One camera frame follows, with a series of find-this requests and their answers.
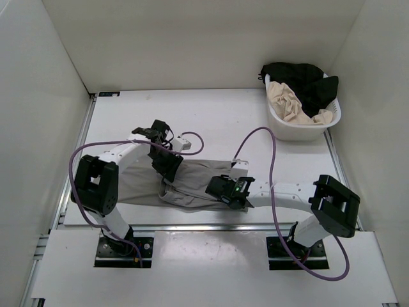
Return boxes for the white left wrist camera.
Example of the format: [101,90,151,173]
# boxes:
[171,136,192,152]

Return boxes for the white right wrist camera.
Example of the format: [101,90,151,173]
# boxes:
[229,159,249,181]

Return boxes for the beige garment in basket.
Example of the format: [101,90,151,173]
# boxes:
[267,81,334,125]

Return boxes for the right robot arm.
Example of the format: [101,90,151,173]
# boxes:
[205,175,360,256]

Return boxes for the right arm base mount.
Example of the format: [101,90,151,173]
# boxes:
[266,235,330,270]

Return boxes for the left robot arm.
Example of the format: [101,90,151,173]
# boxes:
[70,120,191,256]

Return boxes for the white laundry basket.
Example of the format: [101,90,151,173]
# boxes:
[265,75,341,141]

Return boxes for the aluminium front rail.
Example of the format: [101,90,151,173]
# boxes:
[57,223,365,232]

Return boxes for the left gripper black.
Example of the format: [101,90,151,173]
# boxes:
[149,146,184,184]

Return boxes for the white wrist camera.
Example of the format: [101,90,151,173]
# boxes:
[229,159,249,181]
[171,136,192,152]

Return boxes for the blue label sticker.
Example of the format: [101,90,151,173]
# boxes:
[98,91,121,97]

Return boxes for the grey trousers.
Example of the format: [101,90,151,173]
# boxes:
[118,156,231,211]

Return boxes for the black garment in basket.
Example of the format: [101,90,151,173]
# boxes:
[258,62,339,117]

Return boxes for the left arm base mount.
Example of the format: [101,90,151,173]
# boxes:
[94,234,154,269]

